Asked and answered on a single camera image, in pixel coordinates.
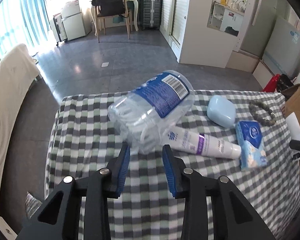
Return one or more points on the white partition cabinet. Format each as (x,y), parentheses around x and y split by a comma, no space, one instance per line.
(184,25)

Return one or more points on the clear floss pick jar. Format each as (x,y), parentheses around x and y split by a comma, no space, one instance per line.
(143,116)

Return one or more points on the red bag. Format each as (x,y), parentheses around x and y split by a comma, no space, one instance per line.
(272,84)

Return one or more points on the grey washing machine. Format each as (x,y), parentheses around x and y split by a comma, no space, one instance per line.
(282,53)

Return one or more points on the white plastic bottle-shaped device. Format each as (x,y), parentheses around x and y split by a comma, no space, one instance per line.
(293,126)

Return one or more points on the grey suitcase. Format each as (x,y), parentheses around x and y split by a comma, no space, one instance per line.
(150,13)

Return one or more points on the checkered tablecloth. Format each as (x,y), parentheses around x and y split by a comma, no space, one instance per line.
(83,140)

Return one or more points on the white cream tube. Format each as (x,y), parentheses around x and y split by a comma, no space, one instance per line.
(206,145)

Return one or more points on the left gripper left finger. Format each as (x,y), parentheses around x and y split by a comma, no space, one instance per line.
(58,216)

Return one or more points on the light blue earbuds case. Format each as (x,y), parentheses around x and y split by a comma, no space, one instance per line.
(221,111)

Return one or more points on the black backpack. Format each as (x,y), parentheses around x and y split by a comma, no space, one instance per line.
(107,8)

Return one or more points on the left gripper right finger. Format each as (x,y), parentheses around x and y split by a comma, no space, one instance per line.
(218,200)

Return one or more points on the white mini fridge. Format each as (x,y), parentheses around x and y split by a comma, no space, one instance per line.
(73,20)

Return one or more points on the blue tissue pack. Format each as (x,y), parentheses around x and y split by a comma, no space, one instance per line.
(250,139)

